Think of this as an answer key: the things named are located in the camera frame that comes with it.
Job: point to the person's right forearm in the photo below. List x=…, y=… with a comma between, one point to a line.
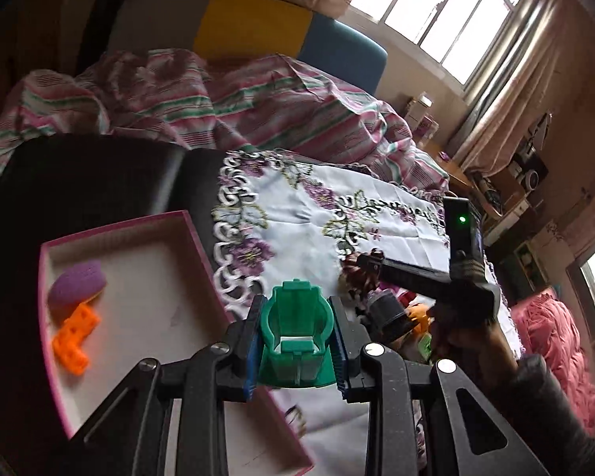
x=540, y=406

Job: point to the orange building block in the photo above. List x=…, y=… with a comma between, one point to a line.
x=74, y=342

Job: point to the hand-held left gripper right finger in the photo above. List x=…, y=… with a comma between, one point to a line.
x=338, y=352

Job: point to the dark grey cylinder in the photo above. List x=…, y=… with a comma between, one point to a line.
x=389, y=315

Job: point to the green plastic holder toy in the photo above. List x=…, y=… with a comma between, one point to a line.
x=295, y=317

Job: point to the pink printed box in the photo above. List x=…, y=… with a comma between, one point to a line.
x=428, y=128

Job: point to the grey cushion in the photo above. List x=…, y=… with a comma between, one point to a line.
x=153, y=20

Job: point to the window with white bars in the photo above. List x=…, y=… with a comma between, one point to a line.
x=436, y=10

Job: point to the dark cloth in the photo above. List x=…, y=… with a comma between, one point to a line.
x=106, y=15

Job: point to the black leather seat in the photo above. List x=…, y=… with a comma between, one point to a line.
x=104, y=178

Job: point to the beige curtain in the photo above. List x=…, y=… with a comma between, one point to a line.
x=535, y=84

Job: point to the pink cardboard box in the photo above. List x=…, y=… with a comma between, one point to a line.
x=153, y=282

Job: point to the cluttered shelf unit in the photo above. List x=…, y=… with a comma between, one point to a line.
x=520, y=173

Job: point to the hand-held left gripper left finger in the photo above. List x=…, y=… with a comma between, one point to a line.
x=252, y=347

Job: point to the pink green striped blanket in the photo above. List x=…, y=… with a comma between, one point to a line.
x=277, y=104

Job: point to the white carton box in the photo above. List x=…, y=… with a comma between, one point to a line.
x=419, y=106

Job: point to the wooden desk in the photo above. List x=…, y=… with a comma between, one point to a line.
x=451, y=168

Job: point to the white embroidered floral tablecloth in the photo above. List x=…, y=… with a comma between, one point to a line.
x=297, y=218

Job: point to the purple oval toy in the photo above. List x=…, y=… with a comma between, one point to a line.
x=74, y=282

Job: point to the person's right hand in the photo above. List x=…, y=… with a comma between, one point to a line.
x=471, y=347

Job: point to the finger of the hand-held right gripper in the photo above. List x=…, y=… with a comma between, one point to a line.
x=406, y=275

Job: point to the yellow cushion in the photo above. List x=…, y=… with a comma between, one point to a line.
x=253, y=25

